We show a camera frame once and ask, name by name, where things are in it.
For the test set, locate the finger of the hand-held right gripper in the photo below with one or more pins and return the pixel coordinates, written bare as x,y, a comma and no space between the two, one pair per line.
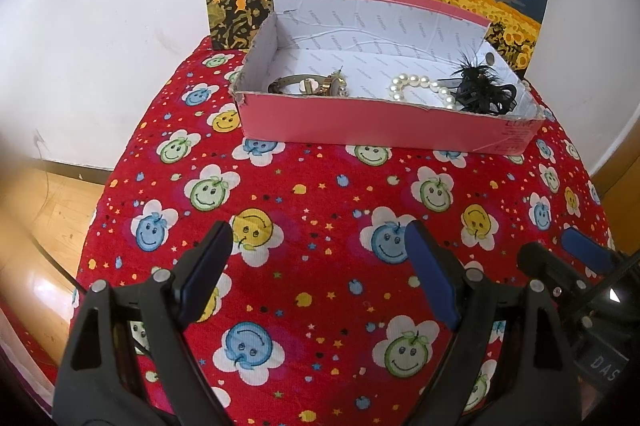
542,263
587,251

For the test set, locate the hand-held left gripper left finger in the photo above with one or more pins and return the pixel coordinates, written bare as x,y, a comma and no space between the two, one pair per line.
202,281

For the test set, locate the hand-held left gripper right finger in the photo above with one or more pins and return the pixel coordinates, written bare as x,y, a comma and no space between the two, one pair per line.
434,276

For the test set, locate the pink cardboard box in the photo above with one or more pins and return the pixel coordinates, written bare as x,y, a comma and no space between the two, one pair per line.
380,126

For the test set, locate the red smiley flower cloth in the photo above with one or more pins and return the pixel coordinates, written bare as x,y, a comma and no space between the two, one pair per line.
320,216

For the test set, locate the black feather hair accessory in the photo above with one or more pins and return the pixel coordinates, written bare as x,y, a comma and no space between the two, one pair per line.
475,83

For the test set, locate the small stud earring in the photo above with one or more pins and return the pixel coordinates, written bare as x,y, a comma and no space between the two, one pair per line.
341,72

